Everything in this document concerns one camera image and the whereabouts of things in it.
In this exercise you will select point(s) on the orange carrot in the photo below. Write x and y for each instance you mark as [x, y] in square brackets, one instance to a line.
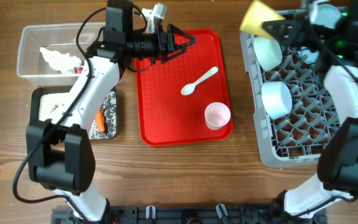
[99, 119]

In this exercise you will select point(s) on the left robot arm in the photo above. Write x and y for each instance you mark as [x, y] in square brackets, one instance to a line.
[59, 152]

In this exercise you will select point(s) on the green bowl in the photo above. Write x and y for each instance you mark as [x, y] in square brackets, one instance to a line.
[267, 52]

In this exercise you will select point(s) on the light blue plate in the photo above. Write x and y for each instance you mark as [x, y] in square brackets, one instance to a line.
[328, 16]

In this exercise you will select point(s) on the white tissue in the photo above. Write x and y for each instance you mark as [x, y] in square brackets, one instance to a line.
[63, 63]

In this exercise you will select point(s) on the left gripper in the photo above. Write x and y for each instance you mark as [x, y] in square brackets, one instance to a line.
[166, 53]

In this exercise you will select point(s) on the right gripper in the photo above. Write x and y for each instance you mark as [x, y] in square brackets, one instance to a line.
[294, 30]

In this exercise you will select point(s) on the red snack wrapper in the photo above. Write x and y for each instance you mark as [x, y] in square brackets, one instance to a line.
[78, 70]

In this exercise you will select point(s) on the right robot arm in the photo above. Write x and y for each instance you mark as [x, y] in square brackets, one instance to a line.
[337, 171]

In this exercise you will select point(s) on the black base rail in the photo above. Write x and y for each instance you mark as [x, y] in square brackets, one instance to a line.
[246, 214]

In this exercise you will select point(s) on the white plastic spoon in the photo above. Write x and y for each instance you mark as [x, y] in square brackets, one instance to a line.
[189, 88]

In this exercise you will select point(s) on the red plastic tray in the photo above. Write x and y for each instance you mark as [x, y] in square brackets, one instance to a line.
[166, 117]

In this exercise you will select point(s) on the yellow plastic cup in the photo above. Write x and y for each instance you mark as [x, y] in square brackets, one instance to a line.
[256, 15]

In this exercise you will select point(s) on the black waste tray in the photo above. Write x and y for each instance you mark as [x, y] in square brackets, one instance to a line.
[37, 93]

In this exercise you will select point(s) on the grey dishwasher rack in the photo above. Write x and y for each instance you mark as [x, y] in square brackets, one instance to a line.
[301, 136]

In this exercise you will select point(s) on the blue bowl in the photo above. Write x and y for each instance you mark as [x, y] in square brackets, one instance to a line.
[276, 99]

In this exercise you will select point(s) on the pink plastic cup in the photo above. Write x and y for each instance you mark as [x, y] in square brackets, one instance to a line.
[217, 115]

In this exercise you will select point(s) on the clear plastic bin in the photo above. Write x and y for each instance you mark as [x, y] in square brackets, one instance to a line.
[31, 65]

